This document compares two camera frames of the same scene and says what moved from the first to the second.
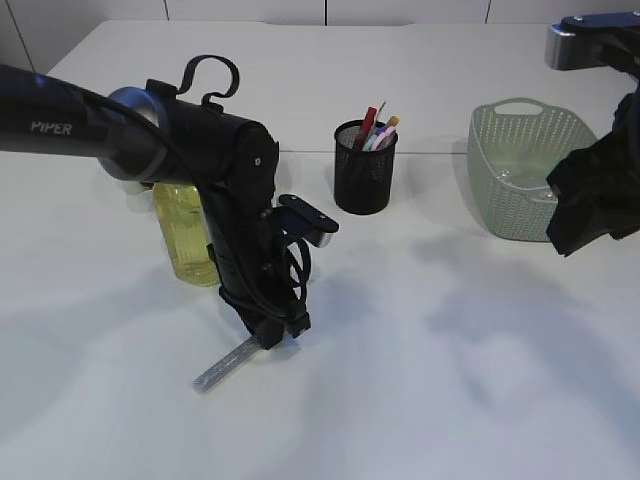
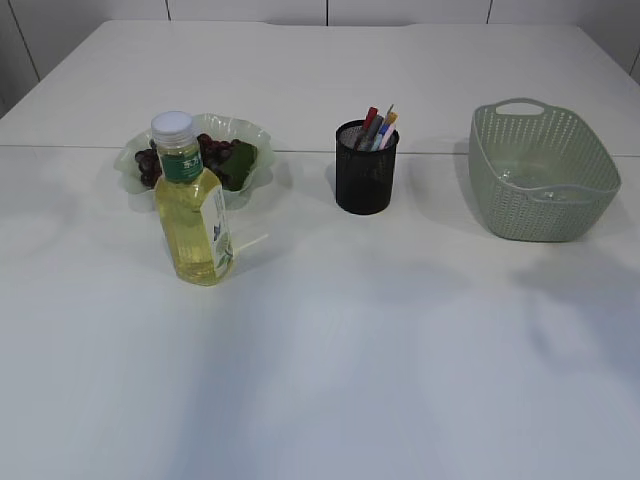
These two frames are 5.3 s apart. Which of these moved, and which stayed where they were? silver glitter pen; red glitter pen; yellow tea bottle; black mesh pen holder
Moved: silver glitter pen
Stayed: yellow tea bottle; black mesh pen holder; red glitter pen
